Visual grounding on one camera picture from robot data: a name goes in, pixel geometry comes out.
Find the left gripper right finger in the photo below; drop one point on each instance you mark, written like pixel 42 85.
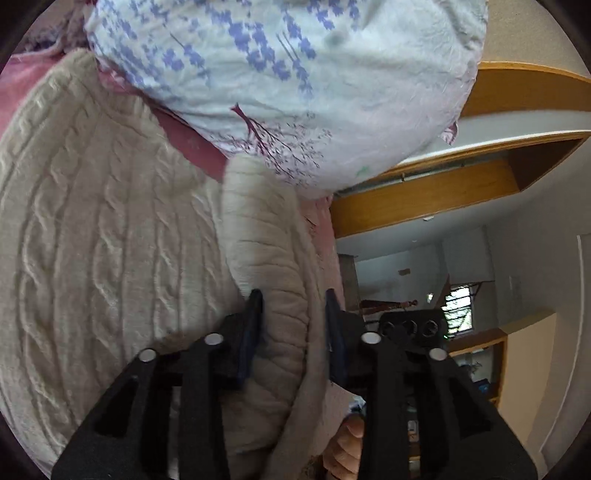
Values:
pixel 461 434

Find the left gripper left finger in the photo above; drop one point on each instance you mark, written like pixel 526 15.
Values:
pixel 162 397

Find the beige cable-knit sweater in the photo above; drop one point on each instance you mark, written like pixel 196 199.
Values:
pixel 112 242

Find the person's right hand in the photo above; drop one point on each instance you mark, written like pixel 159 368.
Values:
pixel 342 456

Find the wooden shelf unit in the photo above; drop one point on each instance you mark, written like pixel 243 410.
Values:
pixel 483 356

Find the white blue floral pillow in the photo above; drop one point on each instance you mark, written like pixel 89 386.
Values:
pixel 328 93

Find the pink floral bed sheet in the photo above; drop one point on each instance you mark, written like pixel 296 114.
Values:
pixel 184 138

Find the wooden window frame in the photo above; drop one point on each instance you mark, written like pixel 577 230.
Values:
pixel 495 166

